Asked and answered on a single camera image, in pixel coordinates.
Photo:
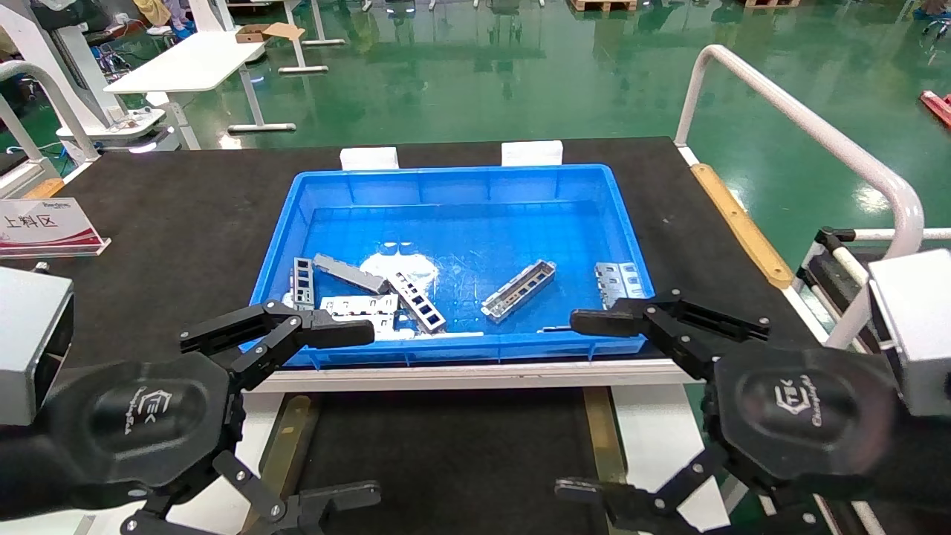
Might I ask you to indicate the wooden pallet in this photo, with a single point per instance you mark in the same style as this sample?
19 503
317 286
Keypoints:
602 4

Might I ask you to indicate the folded grey metal bracket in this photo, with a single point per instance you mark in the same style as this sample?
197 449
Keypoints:
620 282

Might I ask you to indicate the white office table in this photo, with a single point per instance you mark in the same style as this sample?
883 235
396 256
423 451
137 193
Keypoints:
186 63

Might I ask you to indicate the wooden edge strip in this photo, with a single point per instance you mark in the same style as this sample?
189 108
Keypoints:
743 227

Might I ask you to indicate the white flat perforated metal part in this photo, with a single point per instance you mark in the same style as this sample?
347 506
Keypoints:
356 306

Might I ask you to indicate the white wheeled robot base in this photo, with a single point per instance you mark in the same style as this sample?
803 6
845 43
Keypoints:
111 132

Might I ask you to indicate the small grey perforated metal part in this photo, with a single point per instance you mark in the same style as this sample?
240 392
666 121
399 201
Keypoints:
303 282

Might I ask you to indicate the white table leg frame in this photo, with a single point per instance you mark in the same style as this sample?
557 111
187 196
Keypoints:
303 69

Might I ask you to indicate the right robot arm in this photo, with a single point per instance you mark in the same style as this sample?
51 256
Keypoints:
929 461

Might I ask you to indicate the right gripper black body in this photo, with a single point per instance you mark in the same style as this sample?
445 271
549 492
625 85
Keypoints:
802 416

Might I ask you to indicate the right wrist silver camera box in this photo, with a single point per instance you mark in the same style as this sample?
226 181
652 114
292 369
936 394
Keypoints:
917 327

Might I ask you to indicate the plain grey metal bar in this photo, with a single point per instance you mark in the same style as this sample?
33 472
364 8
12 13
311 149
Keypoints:
349 273

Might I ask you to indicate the white foam block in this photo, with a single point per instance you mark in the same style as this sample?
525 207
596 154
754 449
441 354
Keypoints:
532 153
369 158

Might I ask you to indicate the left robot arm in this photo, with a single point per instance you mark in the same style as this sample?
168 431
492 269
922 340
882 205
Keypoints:
18 475

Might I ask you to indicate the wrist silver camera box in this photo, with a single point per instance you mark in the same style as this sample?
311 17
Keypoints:
30 342
917 327

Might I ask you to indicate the brass coloured strip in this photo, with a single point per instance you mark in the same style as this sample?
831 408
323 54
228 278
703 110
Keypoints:
605 438
290 446

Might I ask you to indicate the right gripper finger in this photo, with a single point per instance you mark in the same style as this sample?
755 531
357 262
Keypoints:
609 321
639 513

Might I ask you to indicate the channel-shaped slotted metal part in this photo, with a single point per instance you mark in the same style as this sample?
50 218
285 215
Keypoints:
518 290

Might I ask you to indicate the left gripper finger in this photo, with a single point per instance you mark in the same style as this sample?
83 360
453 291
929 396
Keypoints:
334 333
342 499

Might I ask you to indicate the metal bar with square holes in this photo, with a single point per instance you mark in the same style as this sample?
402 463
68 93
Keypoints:
417 303

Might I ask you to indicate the red white sign placard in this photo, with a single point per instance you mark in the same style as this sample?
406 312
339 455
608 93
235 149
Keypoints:
44 227

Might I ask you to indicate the open cardboard box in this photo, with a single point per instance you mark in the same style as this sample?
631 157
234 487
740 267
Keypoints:
256 33

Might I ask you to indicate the white bent tube rail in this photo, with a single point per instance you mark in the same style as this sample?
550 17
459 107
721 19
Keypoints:
817 122

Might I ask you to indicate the blue plastic bin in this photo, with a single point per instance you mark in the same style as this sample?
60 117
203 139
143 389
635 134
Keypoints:
461 245

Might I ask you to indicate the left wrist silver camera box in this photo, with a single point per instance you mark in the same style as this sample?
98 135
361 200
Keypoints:
30 342

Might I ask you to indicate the tube frame cart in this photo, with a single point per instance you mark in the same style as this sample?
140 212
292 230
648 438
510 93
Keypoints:
836 286

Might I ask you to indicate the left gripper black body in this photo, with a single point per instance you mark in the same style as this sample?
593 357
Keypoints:
141 427

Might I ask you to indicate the red floor tool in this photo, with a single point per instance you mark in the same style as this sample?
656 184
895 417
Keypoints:
937 108

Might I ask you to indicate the thin white metal strip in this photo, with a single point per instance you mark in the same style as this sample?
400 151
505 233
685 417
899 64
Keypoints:
431 335

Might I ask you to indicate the grey bent tube rail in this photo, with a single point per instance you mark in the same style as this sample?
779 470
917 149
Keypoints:
72 117

